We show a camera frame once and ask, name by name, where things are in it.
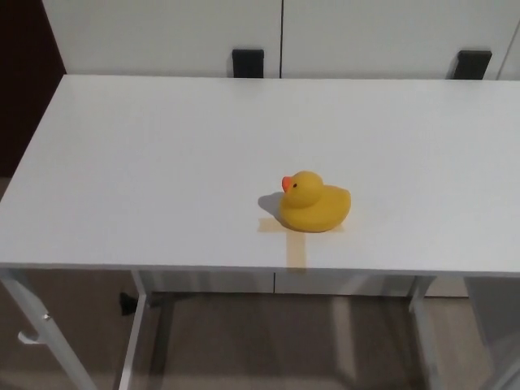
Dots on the white desk leg with hook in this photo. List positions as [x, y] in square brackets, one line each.
[61, 357]

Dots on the white leg hook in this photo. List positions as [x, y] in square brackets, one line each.
[27, 338]

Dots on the dark maroon door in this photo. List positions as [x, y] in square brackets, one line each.
[24, 81]

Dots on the black floor foot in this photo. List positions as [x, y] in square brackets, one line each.
[126, 304]

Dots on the white partition panel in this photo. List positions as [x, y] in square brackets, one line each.
[514, 36]
[386, 28]
[162, 32]

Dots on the white slanted desk leg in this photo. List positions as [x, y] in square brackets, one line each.
[420, 294]
[136, 325]

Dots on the yellow rubber duck toy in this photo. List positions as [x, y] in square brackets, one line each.
[317, 207]

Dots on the short beige tape strip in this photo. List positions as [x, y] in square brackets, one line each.
[268, 226]

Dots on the black partition bracket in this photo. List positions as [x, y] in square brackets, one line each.
[248, 63]
[471, 65]

